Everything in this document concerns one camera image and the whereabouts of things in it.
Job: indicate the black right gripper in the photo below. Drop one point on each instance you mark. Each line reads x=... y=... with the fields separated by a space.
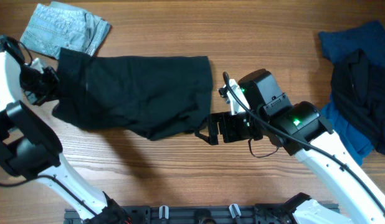
x=229 y=133

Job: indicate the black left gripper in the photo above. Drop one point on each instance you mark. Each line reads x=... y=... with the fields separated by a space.
x=53 y=76

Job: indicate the black shorts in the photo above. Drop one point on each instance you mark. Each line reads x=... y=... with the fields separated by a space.
x=155 y=97

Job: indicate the light blue jeans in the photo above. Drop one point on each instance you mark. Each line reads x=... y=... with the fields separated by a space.
x=60 y=25

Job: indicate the black garment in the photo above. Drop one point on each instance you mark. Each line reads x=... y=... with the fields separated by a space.
x=358 y=90

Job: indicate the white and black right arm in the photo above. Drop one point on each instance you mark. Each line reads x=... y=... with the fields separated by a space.
x=260 y=109

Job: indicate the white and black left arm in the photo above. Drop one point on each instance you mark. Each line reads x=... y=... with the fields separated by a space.
x=30 y=148

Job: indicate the dark blue garment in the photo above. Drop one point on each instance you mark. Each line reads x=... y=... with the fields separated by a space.
x=369 y=37

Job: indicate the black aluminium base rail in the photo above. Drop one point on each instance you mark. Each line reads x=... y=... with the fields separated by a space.
x=211 y=214

